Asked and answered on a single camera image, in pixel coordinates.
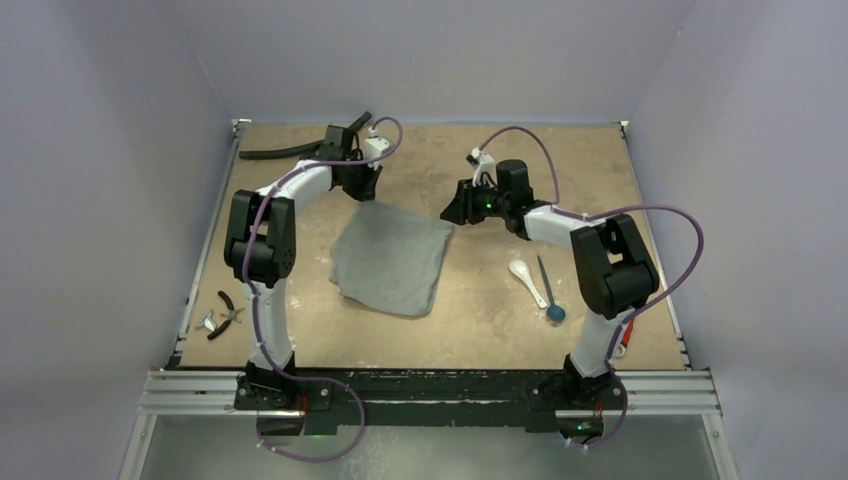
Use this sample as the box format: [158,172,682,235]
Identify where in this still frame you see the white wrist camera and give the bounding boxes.
[466,148,496,187]
[361,136,394,170]

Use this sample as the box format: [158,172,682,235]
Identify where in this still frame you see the red adjustable wrench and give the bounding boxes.
[613,321,633,359]

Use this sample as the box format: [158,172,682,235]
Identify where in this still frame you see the aluminium frame rail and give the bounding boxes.
[137,371,721,416]

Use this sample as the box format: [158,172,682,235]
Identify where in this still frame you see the black foam tube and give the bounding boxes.
[239,111,373,161]

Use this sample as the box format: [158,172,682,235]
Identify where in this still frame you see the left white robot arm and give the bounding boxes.
[224,123,396,409]

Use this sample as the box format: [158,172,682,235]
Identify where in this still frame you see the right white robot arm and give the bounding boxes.
[440,154,659,407]

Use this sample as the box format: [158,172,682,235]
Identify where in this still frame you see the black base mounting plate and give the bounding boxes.
[233,366,625,436]

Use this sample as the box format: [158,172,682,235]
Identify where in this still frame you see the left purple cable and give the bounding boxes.
[238,116,405,463]

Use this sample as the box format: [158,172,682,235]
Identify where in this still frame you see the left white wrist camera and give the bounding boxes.
[361,136,394,170]

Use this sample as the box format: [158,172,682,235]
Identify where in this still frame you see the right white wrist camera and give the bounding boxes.
[466,148,496,187]

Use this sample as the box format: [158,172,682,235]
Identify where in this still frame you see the grey cloth napkin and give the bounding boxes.
[330,201,454,317]

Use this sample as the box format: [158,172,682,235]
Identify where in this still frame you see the black handled pliers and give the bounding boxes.
[207,290,244,341]

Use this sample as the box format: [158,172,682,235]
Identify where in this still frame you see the small silver metal clip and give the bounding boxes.
[194,309,218,333]

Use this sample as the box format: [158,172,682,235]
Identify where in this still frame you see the purple cable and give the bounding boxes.
[476,126,705,452]
[238,116,405,463]

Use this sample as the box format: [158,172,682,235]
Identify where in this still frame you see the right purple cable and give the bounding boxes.
[476,126,705,452]

